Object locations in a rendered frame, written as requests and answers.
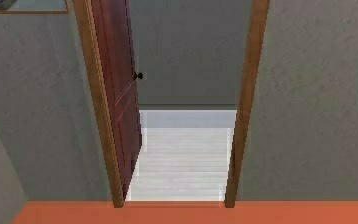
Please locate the black door knob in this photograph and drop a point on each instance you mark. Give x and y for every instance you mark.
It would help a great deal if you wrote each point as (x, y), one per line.
(138, 76)

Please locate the dark red room door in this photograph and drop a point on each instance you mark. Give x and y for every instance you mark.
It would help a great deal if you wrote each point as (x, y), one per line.
(118, 66)

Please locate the brown wooden door frame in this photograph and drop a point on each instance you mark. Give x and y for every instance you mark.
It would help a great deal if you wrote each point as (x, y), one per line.
(250, 100)

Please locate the brown framed wall picture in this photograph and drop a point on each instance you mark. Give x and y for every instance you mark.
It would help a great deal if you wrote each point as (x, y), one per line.
(27, 6)

